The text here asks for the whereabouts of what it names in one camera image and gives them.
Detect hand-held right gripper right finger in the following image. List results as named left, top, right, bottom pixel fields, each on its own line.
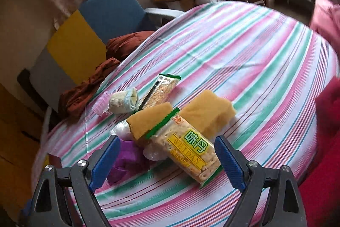
left=214, top=135, right=309, bottom=227

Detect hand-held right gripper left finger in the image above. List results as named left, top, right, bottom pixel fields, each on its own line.
left=29, top=134, right=121, bottom=227

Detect purple packet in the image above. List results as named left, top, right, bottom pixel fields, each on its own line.
left=106, top=139, right=149, bottom=186

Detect cracker packet with yellow label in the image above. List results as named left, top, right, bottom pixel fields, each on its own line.
left=143, top=107, right=225, bottom=189

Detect maroon cardboard box gold inside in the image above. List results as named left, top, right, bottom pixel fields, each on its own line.
left=48, top=153, right=63, bottom=177

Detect clear plastic bag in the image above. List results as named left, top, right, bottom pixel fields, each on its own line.
left=143, top=140, right=170, bottom=162

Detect yellow sponge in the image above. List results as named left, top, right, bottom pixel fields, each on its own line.
left=179, top=89, right=237, bottom=138
left=126, top=103, right=173, bottom=141

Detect white plastic bag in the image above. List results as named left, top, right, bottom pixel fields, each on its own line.
left=109, top=121, right=133, bottom=141

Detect pink plastic box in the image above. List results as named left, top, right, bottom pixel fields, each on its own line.
left=92, top=91, right=111, bottom=116

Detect rolled beige sock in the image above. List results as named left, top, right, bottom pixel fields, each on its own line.
left=109, top=87, right=140, bottom=114

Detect maroon blanket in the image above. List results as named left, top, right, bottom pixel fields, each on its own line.
left=58, top=31, right=157, bottom=118

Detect sesame bar packet green ends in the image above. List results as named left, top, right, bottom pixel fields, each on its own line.
left=138, top=73, right=181, bottom=112

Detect red cloth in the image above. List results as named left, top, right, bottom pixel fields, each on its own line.
left=299, top=78, right=340, bottom=227

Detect striped bedsheet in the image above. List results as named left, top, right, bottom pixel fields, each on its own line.
left=32, top=1, right=340, bottom=227

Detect black board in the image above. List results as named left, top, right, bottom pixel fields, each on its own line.
left=17, top=69, right=34, bottom=100

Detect grey yellow blue headboard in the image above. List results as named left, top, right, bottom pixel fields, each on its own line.
left=28, top=0, right=145, bottom=92

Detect pink cloth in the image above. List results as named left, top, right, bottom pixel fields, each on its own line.
left=309, top=0, right=340, bottom=57

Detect grey bed rail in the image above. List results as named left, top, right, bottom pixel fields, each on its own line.
left=145, top=7, right=186, bottom=21

